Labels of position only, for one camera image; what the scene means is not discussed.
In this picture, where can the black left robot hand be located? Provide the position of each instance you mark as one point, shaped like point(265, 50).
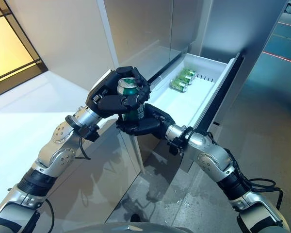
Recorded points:
point(104, 87)

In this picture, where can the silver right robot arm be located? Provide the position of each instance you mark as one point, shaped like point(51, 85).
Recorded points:
point(213, 157)

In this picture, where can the tall white side panel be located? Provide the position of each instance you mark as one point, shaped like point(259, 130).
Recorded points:
point(106, 29)

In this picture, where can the black framed lit window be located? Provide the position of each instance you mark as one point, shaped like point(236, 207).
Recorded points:
point(9, 48)

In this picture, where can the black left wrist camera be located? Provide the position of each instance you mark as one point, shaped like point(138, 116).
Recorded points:
point(89, 132)

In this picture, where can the white counter cabinet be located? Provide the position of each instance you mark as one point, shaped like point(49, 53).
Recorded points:
point(26, 116)

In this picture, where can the white fridge drawer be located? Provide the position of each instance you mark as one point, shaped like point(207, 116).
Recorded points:
point(182, 104)

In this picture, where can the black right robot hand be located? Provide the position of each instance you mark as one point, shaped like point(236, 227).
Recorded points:
point(155, 121)

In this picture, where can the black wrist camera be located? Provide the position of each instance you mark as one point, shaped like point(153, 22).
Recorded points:
point(175, 146)
point(89, 132)

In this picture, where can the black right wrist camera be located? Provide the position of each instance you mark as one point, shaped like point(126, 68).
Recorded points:
point(175, 146)

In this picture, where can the grey robot torso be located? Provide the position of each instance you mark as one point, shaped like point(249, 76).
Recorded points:
point(131, 228)

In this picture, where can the green drink can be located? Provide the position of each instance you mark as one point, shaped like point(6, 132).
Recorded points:
point(178, 85)
point(132, 114)
point(189, 72)
point(184, 78)

